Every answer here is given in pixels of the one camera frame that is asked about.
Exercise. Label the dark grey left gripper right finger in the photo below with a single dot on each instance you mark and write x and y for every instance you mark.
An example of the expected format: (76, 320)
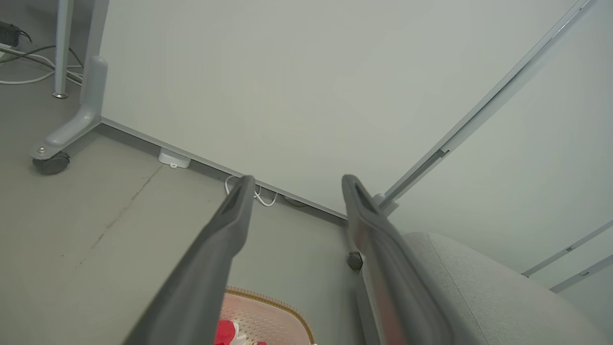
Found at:
(392, 278)

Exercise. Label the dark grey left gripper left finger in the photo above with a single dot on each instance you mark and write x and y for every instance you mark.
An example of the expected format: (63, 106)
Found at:
(201, 278)

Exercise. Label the red garment with white stripes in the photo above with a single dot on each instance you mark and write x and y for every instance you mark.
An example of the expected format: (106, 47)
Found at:
(225, 333)

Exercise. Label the grey fabric sofa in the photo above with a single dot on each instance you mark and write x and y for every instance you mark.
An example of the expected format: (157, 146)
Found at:
(488, 297)

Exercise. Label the cream perforated laundry basket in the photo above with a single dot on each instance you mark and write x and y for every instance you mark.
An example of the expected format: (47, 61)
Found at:
(273, 321)

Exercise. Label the small white plastic box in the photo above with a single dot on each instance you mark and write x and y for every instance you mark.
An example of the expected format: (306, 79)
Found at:
(174, 157)

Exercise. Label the white partition panel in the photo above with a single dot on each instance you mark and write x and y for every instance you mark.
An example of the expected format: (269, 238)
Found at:
(287, 86)
(536, 134)

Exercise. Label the grey metal table leg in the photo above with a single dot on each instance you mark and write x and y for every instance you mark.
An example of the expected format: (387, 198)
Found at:
(62, 48)

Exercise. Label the grey aluminium rail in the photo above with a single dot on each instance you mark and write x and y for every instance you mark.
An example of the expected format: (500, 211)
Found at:
(584, 273)
(570, 248)

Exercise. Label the grey partition foot bracket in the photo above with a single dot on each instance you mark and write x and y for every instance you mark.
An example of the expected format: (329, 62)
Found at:
(84, 115)

